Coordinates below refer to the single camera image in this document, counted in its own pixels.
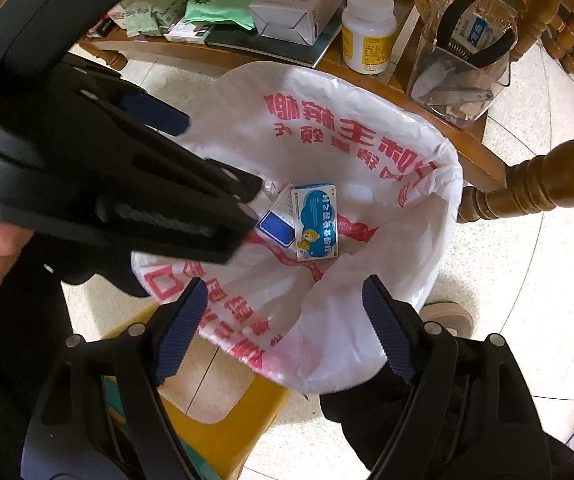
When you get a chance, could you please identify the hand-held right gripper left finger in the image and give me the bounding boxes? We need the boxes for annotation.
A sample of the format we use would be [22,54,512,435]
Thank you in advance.
[21,276,209,480]

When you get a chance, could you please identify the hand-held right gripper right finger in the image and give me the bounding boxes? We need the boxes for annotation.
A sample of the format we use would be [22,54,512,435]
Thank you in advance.
[362,275,550,480]

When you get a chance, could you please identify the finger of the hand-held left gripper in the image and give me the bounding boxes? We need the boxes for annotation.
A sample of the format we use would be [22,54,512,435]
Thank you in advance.
[82,149,264,267]
[62,66,191,137]

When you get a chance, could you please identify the white box with blue panel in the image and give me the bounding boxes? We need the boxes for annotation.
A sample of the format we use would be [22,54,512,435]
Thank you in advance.
[256,183,299,250]

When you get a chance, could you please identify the blue white bear medicine box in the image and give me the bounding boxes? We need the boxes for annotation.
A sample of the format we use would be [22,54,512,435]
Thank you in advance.
[291,182,342,262]

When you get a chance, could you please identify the bin with white printed bag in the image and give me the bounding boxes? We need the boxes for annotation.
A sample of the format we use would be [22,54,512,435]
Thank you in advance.
[132,60,465,395]

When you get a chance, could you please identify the person's beige shoe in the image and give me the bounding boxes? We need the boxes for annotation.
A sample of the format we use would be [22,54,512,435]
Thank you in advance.
[419,301,475,338]

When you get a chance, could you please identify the yellow plastic stool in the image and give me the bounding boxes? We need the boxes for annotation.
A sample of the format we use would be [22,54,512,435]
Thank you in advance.
[102,305,293,466]

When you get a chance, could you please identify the small red white box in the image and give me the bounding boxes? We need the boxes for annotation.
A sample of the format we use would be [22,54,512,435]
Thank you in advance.
[163,17,213,42]

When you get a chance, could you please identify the person's dark trouser leg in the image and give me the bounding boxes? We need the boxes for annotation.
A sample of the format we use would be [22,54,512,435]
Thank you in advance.
[319,330,574,480]

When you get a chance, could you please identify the dark flat book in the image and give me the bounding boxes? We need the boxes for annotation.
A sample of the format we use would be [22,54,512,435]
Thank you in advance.
[206,24,344,68]

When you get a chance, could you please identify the long white cardboard box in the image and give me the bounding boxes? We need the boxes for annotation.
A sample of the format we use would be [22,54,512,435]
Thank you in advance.
[248,0,373,46]

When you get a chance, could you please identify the wooden table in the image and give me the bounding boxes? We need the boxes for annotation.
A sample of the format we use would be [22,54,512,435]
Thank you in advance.
[77,0,574,226]

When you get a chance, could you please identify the white pill bottle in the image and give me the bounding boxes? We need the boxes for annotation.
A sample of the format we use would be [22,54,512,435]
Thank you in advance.
[341,0,399,77]

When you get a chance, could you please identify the metal nail clipper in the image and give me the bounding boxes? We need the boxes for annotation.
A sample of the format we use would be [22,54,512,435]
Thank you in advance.
[424,86,495,108]

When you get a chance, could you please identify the clear plastic container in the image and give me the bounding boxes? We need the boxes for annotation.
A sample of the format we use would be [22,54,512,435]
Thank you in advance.
[407,0,518,128]

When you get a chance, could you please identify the black-handled pliers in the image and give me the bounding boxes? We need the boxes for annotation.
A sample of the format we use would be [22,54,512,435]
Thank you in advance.
[437,0,517,68]

